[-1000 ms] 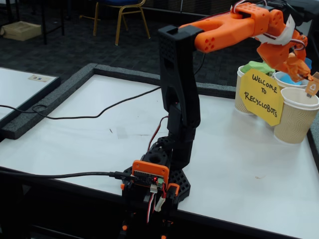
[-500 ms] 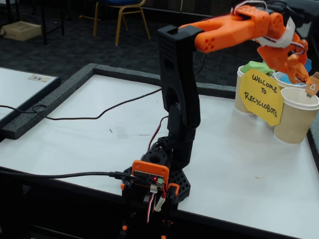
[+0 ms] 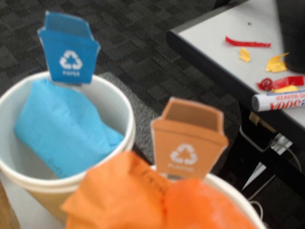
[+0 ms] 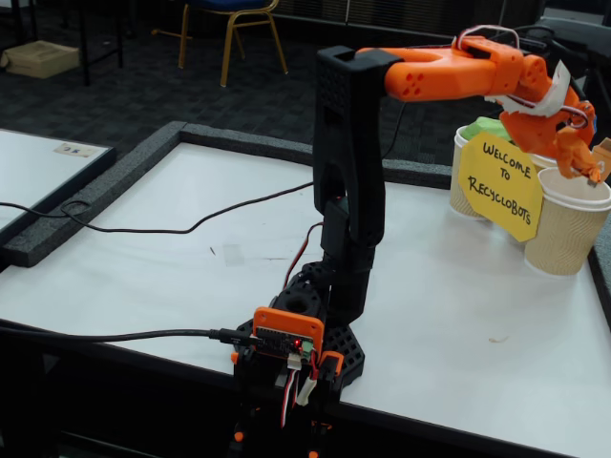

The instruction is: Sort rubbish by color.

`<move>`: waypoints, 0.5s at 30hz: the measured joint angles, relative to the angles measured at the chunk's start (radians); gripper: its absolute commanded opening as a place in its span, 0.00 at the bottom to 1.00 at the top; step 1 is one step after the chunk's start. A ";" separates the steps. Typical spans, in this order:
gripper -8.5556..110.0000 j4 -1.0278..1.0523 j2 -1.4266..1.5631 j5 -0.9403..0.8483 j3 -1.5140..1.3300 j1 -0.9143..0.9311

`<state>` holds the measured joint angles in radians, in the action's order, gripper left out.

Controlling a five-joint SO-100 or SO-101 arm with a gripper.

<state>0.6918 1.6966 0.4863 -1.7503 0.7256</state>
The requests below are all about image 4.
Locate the long black foam border strip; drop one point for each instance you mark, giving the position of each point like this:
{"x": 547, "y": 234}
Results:
{"x": 238, "y": 138}

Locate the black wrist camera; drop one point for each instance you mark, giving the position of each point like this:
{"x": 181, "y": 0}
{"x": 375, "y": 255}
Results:
{"x": 573, "y": 62}

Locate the paper cup with green sign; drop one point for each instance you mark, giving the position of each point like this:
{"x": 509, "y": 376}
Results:
{"x": 460, "y": 200}

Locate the small paper label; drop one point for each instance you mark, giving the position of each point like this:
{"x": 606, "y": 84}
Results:
{"x": 76, "y": 150}

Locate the orange and black robot arm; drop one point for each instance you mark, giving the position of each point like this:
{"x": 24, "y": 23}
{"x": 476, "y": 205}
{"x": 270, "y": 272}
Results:
{"x": 348, "y": 143}

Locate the paper cup with orange sign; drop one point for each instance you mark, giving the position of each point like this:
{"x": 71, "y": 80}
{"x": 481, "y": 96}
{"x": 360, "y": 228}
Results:
{"x": 563, "y": 238}

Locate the white tape wrap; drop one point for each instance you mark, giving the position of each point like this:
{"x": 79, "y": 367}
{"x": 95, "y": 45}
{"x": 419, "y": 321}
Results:
{"x": 556, "y": 90}

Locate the paper cup with blue sign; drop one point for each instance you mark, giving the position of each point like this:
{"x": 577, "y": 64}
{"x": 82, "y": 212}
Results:
{"x": 541, "y": 162}

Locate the green paper-wrapped package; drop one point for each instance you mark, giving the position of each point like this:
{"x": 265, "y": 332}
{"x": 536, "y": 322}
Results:
{"x": 487, "y": 129}

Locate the orange gripper with motor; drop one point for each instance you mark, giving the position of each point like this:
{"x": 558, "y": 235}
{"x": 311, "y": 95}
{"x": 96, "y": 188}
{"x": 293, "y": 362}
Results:
{"x": 571, "y": 149}

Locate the orange controller board mount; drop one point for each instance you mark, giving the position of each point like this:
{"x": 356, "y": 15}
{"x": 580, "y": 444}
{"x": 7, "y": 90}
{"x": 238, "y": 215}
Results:
{"x": 286, "y": 324}

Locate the orange recycling bin sign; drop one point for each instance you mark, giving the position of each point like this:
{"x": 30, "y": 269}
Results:
{"x": 604, "y": 152}

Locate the yellow welcome sign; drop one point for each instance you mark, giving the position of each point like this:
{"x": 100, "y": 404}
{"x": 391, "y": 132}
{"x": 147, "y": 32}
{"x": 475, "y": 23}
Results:
{"x": 501, "y": 191}

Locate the brown cardboard box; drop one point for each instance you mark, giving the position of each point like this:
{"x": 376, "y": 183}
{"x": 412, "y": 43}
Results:
{"x": 43, "y": 59}

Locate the black table clamp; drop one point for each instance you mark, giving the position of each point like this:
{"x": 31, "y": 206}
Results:
{"x": 238, "y": 435}

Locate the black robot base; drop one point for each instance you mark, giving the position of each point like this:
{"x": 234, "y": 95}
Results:
{"x": 348, "y": 353}

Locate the chair with gold legs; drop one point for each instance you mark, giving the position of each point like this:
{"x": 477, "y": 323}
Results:
{"x": 229, "y": 9}

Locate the white board table black frame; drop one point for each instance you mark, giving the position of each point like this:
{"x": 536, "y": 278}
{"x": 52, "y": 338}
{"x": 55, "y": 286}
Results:
{"x": 28, "y": 167}

